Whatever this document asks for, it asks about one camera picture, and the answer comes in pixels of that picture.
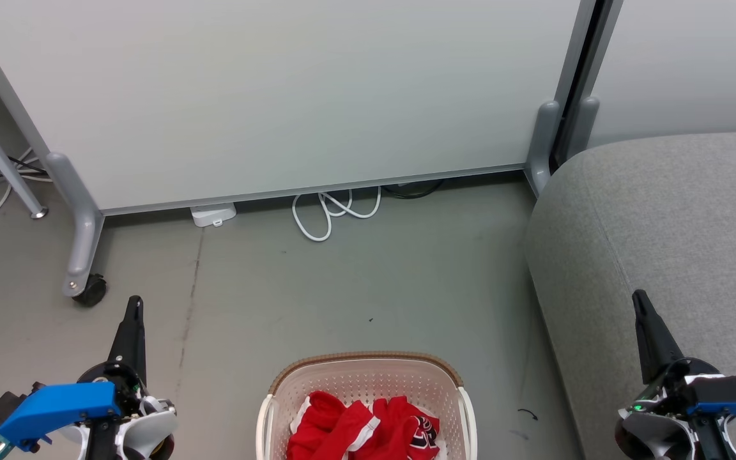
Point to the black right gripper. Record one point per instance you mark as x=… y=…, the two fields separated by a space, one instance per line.
x=668 y=390

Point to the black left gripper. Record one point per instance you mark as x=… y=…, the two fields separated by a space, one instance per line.
x=109 y=383

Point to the red shorts with white stripe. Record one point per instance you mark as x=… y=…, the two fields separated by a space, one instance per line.
x=329 y=429

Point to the red jersey with black print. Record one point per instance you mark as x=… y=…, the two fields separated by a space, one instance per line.
x=409 y=429

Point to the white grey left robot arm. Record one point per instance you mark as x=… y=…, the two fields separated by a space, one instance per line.
x=151 y=434

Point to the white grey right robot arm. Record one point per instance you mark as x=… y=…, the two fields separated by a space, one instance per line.
x=652 y=437

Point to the grey fabric sofa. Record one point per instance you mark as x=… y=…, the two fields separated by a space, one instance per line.
x=662 y=243

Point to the black caster wheel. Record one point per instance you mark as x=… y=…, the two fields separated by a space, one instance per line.
x=92 y=291

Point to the grey partition foot with caster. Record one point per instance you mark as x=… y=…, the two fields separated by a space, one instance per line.
x=80 y=223

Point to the white power adapter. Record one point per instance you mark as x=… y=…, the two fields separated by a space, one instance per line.
x=213 y=214

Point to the short grey partition foot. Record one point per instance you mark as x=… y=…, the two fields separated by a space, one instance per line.
x=542 y=147
x=584 y=124

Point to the beige perforated laundry basket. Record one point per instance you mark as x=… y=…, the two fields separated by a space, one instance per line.
x=368 y=377

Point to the narrow white partition panel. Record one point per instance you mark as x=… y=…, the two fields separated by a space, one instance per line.
x=687 y=64

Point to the large white partition panel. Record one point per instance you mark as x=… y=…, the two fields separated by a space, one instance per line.
x=278 y=96

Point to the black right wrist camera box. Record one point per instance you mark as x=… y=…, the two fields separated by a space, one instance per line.
x=732 y=386

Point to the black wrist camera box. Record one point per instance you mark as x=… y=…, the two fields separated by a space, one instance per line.
x=2 y=409
x=732 y=386

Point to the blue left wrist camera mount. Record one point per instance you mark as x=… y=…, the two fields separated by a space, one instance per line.
x=55 y=409

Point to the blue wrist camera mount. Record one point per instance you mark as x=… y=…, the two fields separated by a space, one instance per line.
x=735 y=409
x=55 y=409

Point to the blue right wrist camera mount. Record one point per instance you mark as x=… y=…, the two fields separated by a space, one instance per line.
x=735 y=409

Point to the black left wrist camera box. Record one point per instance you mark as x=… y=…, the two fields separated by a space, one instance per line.
x=2 y=409

